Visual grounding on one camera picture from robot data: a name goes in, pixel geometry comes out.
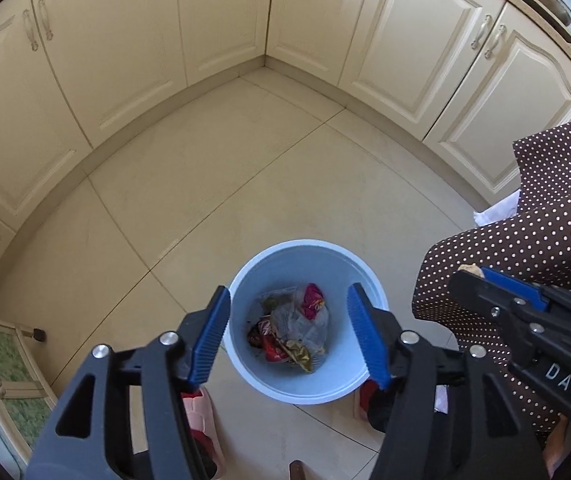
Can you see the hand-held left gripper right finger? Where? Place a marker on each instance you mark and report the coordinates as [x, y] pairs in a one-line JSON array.
[[365, 340]]

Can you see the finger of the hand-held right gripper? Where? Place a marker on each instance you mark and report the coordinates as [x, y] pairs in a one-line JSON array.
[[515, 285], [480, 295]]

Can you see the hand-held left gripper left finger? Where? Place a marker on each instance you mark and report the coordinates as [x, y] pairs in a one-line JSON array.
[[210, 335]]

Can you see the small beige scrap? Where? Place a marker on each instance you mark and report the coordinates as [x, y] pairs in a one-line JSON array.
[[470, 269]]

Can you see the dark patterned snack wrapper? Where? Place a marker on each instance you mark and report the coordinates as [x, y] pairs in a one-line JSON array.
[[255, 337]]

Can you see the crushed red soda can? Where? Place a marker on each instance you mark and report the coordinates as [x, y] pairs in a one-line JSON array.
[[273, 349]]

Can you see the magenta and gold candy wrapper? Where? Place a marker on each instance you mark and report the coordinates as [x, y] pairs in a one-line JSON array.
[[313, 300]]

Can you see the gold and clear snack bag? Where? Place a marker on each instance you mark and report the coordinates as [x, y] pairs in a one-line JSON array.
[[295, 327]]

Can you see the light blue trash bin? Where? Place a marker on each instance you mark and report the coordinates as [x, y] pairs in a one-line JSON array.
[[265, 270]]

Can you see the person's right hand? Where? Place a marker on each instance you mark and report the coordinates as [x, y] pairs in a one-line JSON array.
[[560, 447]]

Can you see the white cloth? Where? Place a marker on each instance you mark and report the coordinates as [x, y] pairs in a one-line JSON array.
[[495, 210]]

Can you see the brown polka dot tablecloth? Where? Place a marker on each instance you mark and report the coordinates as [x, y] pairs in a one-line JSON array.
[[540, 210]]

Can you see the black door stopper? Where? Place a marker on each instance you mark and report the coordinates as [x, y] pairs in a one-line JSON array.
[[38, 334]]

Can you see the cream kitchen base cabinet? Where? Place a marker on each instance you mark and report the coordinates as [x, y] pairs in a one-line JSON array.
[[115, 35]]

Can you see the dark brown wooden post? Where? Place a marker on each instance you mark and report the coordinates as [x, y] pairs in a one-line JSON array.
[[298, 471]]

